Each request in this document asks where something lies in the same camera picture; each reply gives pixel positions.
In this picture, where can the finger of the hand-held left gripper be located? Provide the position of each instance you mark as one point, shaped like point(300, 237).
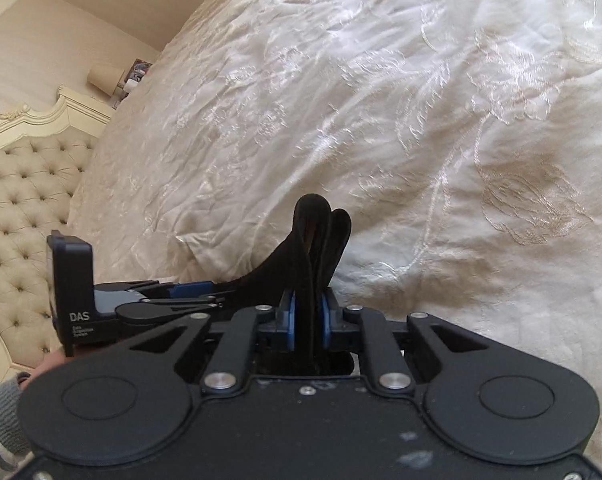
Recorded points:
point(191, 290)
point(171, 311)

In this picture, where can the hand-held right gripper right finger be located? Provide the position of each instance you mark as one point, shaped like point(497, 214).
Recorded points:
point(326, 322)

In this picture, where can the beige tufted headboard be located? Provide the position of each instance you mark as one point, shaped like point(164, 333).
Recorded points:
point(21, 200)

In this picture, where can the cream embroidered bedspread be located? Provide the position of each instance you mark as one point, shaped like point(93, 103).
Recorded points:
point(381, 110)

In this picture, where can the person's left forearm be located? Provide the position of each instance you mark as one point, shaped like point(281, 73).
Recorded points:
point(1, 420)

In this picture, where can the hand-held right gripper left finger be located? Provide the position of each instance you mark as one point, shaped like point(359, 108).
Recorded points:
point(288, 322)

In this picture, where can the beige table lamp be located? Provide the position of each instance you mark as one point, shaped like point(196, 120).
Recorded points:
point(103, 77)

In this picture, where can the black pants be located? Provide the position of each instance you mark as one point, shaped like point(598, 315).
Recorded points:
point(316, 260)

